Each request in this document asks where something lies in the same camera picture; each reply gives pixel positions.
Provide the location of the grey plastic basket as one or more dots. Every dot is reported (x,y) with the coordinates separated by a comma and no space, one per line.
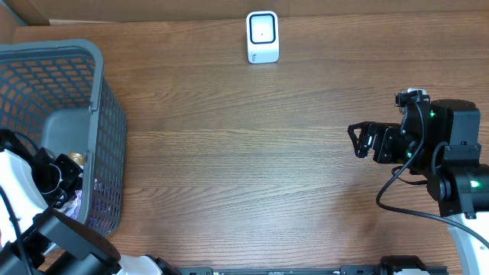
(56,94)

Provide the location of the white tube gold cap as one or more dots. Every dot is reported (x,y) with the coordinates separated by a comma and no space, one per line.
(78,158)

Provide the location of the purple red packet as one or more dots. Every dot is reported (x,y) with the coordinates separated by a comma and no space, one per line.
(72,207)

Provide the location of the white barcode scanner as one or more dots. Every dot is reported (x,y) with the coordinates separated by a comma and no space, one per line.
(262,33)

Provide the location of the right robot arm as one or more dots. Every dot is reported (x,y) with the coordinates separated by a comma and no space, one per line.
(438,142)

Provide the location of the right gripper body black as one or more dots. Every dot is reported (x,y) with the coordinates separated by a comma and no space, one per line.
(383,141)

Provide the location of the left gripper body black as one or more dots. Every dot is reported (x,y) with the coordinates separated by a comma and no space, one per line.
(61,175)

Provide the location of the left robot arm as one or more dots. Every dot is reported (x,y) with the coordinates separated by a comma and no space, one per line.
(37,225)

